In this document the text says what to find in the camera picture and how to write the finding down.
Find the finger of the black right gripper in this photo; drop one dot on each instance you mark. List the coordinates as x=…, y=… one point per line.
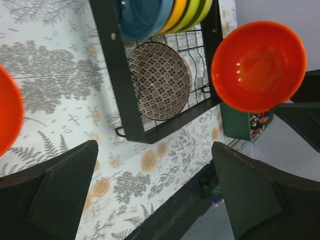
x=303, y=118

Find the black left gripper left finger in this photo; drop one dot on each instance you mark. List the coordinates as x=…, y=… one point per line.
x=46, y=201

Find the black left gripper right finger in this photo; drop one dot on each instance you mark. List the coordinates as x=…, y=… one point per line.
x=264, y=202

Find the dark patterned bowl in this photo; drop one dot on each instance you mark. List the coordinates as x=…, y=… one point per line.
x=162, y=80

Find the green compartment tray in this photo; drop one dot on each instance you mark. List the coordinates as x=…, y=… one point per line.
x=243, y=125

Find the lime green bowl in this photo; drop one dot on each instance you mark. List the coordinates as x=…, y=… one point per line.
x=204, y=8
x=188, y=14

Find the floral table mat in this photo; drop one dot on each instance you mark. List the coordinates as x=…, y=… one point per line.
x=52, y=50

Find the yellow orange bowl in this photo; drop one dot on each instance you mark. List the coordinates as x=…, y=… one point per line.
x=179, y=6

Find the blue bowl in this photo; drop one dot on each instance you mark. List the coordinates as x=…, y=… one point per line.
x=140, y=19

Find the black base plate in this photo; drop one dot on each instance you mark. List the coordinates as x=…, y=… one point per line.
x=173, y=218

